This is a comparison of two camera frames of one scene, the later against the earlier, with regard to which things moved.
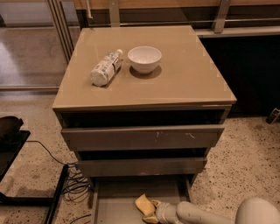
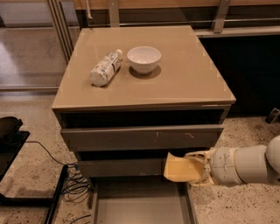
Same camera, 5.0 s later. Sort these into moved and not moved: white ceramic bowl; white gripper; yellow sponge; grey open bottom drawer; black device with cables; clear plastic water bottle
Moved: white gripper; yellow sponge
Not moved: white ceramic bowl; black device with cables; clear plastic water bottle; grey open bottom drawer
